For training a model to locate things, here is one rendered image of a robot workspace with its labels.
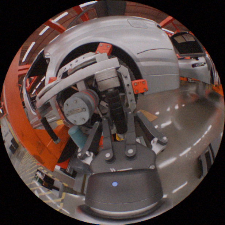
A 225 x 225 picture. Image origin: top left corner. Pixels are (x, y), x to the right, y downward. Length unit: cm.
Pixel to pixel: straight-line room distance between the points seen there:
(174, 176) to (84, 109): 106
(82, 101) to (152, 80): 53
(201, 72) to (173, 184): 231
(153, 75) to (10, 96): 108
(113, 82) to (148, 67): 47
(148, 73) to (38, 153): 102
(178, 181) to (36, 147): 134
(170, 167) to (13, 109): 150
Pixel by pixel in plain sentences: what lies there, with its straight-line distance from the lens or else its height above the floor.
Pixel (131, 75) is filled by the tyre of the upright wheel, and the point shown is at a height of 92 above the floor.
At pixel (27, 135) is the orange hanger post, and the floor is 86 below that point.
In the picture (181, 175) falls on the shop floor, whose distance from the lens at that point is 107.
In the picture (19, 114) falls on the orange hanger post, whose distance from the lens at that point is 63.
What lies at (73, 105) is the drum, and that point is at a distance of 30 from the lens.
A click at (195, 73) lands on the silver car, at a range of 240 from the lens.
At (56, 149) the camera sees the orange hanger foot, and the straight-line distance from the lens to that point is 74.
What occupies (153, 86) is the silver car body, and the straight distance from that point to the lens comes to 63.
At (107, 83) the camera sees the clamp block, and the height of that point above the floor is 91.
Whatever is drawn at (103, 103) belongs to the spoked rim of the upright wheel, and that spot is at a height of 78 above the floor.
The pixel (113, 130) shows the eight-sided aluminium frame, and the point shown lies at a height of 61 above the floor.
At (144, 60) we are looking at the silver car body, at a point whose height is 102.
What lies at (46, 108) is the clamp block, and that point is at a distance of 39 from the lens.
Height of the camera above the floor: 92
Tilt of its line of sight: 24 degrees down
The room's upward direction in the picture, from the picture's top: 18 degrees counter-clockwise
